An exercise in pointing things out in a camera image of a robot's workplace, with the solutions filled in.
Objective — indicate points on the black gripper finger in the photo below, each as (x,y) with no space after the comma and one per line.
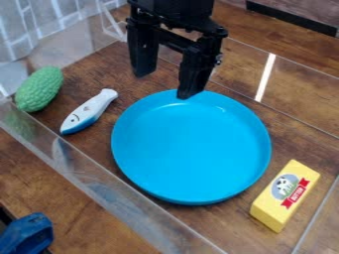
(144,46)
(201,57)

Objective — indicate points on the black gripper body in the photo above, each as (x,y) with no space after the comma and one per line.
(190,15)

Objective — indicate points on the blue round tray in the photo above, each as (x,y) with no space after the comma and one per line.
(192,151)

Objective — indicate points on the white blue toy fish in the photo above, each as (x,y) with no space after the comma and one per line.
(87,113)

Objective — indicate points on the white patterned curtain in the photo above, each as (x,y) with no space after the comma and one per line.
(30,20)

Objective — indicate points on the green bumpy toy gourd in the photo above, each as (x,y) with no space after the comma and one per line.
(39,89)

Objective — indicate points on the yellow toy butter block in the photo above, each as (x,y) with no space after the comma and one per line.
(280,200)

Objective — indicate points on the clear acrylic enclosure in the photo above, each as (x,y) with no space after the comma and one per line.
(281,70)

